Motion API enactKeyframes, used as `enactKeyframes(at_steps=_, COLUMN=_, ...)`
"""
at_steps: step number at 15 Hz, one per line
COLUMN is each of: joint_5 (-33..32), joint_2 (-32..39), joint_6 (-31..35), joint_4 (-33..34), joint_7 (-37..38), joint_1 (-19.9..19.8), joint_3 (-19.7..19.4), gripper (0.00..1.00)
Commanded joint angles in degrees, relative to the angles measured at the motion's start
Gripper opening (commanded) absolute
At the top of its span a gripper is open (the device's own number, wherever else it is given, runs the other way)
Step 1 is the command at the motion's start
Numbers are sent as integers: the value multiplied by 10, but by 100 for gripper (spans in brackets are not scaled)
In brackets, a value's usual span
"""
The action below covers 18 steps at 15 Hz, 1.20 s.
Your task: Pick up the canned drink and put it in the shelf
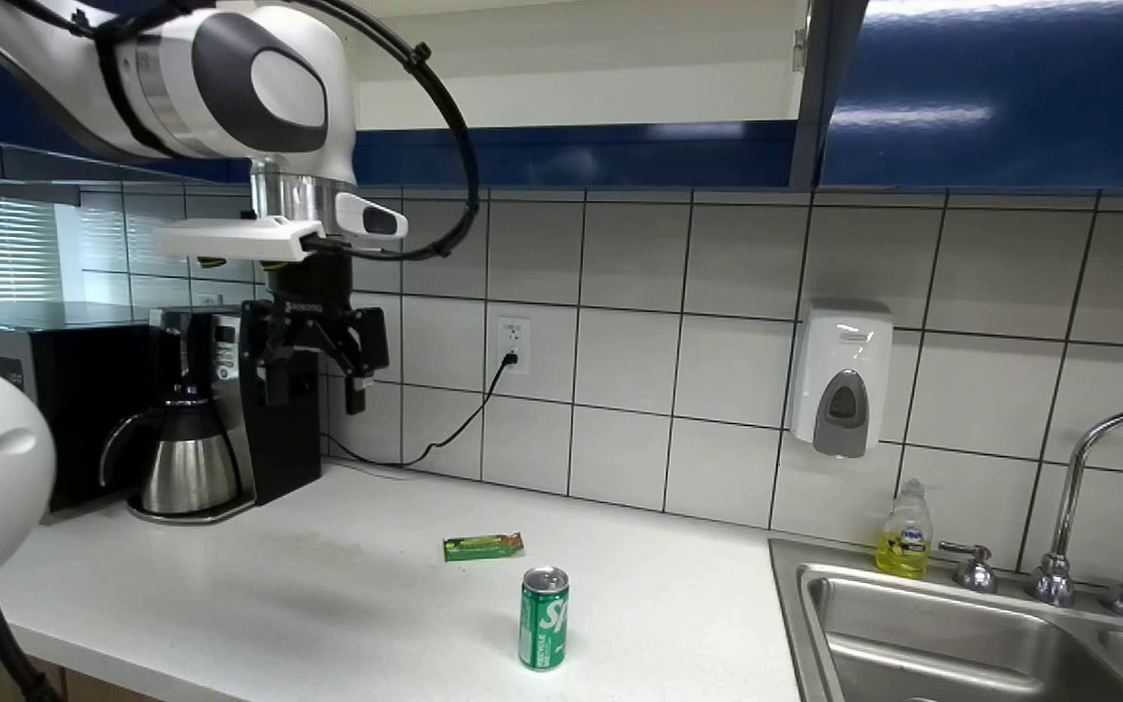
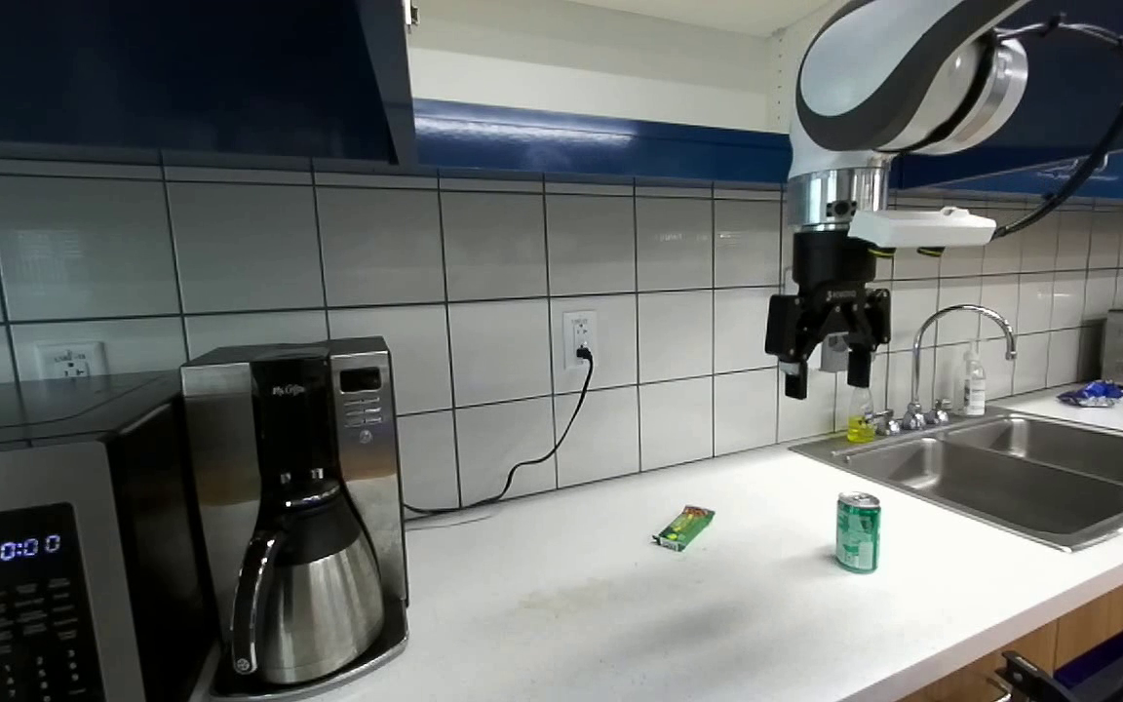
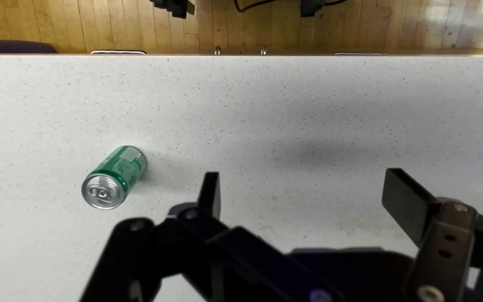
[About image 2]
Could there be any chrome sink faucet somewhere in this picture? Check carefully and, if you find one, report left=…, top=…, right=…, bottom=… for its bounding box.
left=876, top=301, right=1021, bottom=435

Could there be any black power cable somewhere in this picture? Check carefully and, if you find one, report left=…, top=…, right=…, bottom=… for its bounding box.
left=401, top=345, right=597, bottom=522

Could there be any wooden base cabinet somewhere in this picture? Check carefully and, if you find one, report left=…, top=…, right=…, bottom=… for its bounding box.
left=897, top=559, right=1123, bottom=702

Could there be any black steel coffee maker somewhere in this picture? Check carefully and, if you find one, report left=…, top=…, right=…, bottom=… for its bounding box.
left=180, top=336, right=412, bottom=699

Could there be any green soda can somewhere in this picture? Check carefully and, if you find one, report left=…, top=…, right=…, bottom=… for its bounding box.
left=830, top=487, right=884, bottom=578

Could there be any empty white wall outlet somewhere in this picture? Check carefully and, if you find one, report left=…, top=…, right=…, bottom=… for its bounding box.
left=37, top=339, right=112, bottom=387

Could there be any blue plate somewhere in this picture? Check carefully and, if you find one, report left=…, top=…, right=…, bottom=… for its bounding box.
left=1056, top=378, right=1123, bottom=413

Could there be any white open wall cabinet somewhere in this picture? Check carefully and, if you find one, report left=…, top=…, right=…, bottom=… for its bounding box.
left=401, top=0, right=808, bottom=187

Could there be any black microwave oven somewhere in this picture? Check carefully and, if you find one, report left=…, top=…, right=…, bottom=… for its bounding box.
left=0, top=374, right=224, bottom=702

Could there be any white wall outlet with plug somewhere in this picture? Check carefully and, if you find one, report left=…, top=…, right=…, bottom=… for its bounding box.
left=557, top=308, right=600, bottom=390

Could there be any stainless steel carafe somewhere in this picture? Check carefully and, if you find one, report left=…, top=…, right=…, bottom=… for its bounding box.
left=224, top=479, right=392, bottom=689

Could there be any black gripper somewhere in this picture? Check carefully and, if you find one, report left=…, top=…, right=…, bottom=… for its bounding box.
left=766, top=228, right=897, bottom=401

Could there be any small white pump bottle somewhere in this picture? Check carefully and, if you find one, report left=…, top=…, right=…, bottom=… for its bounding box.
left=961, top=345, right=992, bottom=422

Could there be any stainless steel sink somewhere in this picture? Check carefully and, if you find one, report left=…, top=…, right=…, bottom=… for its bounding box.
left=792, top=410, right=1123, bottom=555

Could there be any green snack packet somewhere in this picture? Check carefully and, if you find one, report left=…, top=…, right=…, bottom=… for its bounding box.
left=648, top=501, right=717, bottom=555

